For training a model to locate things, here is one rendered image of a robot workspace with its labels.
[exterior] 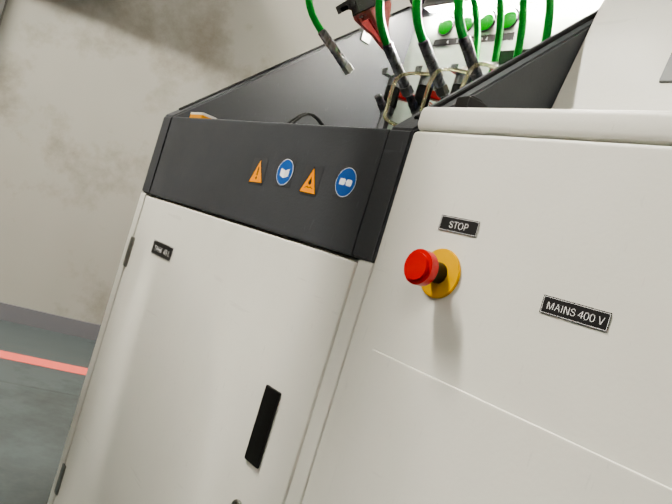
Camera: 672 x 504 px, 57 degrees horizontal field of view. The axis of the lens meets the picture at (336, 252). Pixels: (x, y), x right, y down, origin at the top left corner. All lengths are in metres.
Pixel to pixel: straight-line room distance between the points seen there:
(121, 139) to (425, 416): 2.82
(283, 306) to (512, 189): 0.35
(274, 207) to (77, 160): 2.47
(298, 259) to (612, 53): 0.51
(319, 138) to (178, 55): 2.55
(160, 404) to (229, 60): 2.53
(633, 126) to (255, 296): 0.53
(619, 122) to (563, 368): 0.21
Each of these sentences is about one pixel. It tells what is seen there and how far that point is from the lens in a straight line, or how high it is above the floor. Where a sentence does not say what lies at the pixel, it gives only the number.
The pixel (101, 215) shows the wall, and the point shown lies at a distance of 3.29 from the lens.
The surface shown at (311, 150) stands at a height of 0.91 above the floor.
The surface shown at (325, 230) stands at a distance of 0.78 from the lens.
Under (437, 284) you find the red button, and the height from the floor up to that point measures 0.79.
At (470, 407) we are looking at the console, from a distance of 0.60.
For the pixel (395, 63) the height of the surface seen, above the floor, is 1.12.
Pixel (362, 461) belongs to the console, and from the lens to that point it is 0.69.
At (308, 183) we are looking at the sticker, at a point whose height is 0.87.
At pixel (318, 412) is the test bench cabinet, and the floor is 0.60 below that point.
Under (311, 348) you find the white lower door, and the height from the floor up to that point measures 0.67.
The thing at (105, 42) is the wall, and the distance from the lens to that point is 3.37.
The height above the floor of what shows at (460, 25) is 1.15.
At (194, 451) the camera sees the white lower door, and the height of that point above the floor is 0.45.
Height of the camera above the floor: 0.79
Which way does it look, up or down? level
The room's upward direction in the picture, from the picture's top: 17 degrees clockwise
